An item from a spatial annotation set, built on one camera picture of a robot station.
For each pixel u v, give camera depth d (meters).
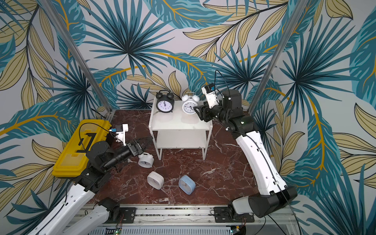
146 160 0.84
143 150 0.57
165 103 0.70
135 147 0.56
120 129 0.58
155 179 0.77
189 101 0.68
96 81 1.01
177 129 0.69
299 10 0.69
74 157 0.77
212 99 0.57
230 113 0.48
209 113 0.58
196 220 0.73
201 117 0.61
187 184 0.76
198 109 0.60
